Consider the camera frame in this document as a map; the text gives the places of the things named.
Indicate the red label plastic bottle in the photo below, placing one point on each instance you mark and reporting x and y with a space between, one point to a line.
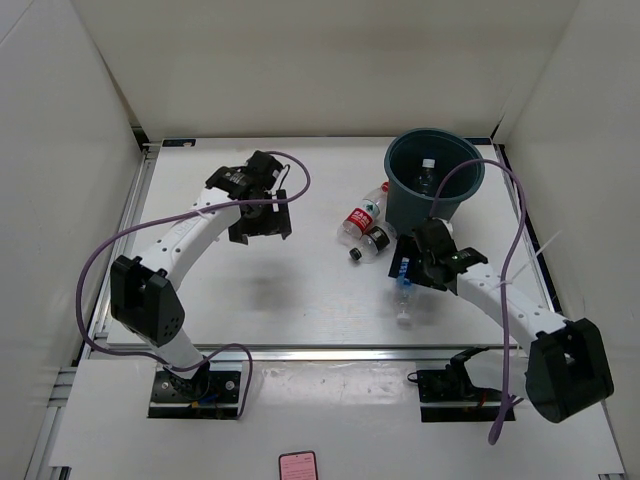
363 216

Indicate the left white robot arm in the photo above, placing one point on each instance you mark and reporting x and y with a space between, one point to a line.
240 201

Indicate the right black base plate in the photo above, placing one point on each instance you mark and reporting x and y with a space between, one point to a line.
444 399

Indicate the pink smartphone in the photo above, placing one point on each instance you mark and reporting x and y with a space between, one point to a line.
298 466

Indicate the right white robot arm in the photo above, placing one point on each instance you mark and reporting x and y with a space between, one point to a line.
564 368

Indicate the blue label plastic bottle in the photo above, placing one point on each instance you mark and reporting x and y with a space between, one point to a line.
404 295

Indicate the black label plastic bottle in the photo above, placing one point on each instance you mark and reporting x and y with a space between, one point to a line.
373 242

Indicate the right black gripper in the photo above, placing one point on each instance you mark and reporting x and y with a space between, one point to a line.
407 248

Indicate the dark green plastic bin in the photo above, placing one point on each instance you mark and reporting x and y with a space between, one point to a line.
405 208

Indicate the clear unlabelled plastic bottle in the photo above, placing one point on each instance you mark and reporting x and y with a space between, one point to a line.
427 180

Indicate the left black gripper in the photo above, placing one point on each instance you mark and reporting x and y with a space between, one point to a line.
277 222

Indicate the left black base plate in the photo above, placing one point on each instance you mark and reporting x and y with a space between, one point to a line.
214 395

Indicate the aluminium table edge rail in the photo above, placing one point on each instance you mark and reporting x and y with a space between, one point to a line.
331 353

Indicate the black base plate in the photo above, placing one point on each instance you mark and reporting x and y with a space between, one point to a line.
444 399
214 395

